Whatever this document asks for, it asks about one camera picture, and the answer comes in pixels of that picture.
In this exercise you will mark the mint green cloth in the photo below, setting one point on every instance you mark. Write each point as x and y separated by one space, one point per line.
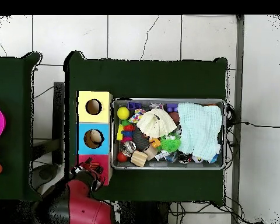
198 130

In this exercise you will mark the rainbow spiky caterpillar toy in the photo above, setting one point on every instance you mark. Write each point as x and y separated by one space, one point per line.
128 131

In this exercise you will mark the brown toy football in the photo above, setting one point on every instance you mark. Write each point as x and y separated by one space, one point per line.
175 117

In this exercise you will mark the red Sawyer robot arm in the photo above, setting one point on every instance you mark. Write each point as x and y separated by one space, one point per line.
84 207

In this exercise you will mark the red ball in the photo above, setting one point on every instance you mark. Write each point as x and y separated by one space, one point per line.
122 157

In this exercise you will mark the blue building block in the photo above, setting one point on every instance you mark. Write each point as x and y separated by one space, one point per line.
134 105

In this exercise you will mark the silver metal cup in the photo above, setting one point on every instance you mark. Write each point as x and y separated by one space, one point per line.
128 148

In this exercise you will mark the brown cardboard piece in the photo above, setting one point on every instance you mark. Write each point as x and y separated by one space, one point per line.
151 152

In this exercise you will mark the green spiky puffer toy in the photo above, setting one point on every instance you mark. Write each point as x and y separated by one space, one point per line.
169 143

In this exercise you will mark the yellow foam block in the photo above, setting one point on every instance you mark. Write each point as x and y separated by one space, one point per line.
119 133

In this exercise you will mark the orange building block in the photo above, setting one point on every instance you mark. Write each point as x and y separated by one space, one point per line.
155 142

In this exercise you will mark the cream cloth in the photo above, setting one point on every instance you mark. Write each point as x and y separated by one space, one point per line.
156 124

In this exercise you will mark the striped wooden block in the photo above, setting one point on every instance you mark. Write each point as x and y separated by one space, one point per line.
139 158

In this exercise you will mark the dark green table cloth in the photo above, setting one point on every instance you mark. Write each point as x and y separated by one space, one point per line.
142 77
11 81

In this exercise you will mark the purple building block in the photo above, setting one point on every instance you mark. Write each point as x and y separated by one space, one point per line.
172 108

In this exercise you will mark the wooden box with three holes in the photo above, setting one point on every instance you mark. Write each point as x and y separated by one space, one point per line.
93 121

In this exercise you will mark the clear mesh bin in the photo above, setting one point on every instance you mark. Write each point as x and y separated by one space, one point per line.
200 166

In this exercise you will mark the polka dot cloth toy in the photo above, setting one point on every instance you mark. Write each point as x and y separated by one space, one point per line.
136 116

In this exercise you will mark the yellow ball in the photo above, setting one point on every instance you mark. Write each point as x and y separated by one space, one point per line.
123 113

